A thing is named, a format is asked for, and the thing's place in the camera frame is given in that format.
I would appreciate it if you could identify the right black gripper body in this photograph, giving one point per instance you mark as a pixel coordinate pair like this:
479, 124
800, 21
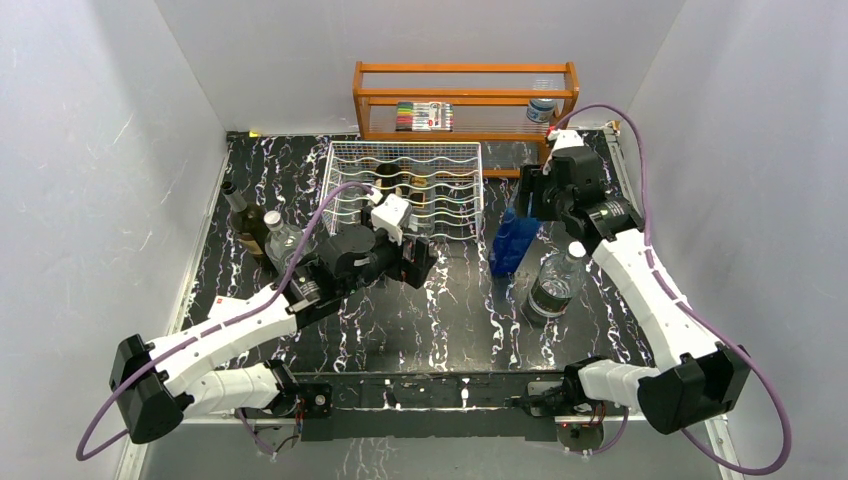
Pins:
546, 202

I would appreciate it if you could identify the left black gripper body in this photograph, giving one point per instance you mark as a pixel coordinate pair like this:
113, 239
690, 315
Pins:
387, 257

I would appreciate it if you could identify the blue glass bottle white cap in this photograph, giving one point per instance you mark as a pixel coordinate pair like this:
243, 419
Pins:
512, 240

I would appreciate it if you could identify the square bottle brown label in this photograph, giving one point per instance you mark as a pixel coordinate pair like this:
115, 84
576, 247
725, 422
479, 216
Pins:
420, 196

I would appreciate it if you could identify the clear bottle black label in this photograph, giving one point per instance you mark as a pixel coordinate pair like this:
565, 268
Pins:
559, 281

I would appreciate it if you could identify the dark green wine bottle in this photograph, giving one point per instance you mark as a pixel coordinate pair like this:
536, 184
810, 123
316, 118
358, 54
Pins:
389, 179

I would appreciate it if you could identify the round clear bottle white cap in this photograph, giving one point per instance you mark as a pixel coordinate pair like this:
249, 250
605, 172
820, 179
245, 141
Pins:
281, 241

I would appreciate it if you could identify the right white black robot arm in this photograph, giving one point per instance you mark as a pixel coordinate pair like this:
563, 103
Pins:
695, 375

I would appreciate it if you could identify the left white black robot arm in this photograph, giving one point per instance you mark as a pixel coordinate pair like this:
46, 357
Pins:
159, 383

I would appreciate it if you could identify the dark wine bottle left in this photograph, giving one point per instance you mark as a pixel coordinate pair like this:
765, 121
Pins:
246, 220

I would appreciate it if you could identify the small white blue jar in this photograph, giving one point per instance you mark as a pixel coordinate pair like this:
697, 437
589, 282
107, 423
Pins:
540, 110

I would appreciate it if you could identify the orange wooden shelf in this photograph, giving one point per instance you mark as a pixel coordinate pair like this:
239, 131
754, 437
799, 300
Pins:
489, 100

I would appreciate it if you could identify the pack of coloured markers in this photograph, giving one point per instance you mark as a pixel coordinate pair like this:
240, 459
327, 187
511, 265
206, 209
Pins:
424, 117

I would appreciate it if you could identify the white box red mark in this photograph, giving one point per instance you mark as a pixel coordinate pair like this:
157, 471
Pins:
226, 310

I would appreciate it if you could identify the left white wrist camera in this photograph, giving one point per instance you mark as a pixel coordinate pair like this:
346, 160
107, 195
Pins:
391, 215

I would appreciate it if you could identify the white wire wine rack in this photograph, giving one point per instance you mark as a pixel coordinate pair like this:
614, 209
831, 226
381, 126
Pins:
453, 170

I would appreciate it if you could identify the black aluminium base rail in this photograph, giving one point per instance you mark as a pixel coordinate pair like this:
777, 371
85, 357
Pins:
328, 407

